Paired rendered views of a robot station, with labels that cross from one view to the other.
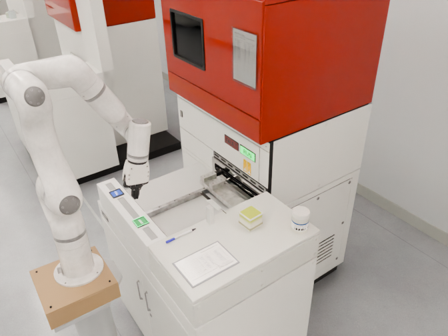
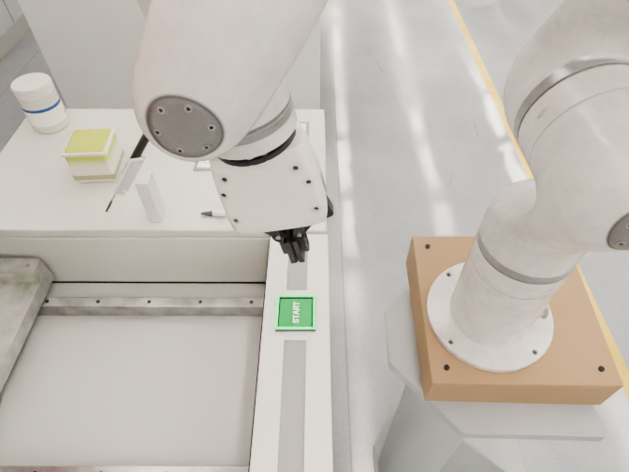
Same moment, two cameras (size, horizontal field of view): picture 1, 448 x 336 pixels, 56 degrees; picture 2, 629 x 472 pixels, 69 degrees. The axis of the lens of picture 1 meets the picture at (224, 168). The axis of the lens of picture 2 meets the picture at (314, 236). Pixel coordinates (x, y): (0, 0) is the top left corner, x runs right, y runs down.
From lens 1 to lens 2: 1.86 m
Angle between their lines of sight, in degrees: 93
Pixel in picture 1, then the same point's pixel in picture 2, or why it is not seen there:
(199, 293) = (306, 113)
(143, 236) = (318, 265)
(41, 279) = (583, 333)
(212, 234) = (185, 188)
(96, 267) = (447, 289)
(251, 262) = not seen: hidden behind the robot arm
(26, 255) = not seen: outside the picture
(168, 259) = not seen: hidden behind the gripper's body
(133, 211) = (287, 382)
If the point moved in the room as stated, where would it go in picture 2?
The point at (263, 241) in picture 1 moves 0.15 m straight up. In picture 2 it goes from (128, 134) to (102, 63)
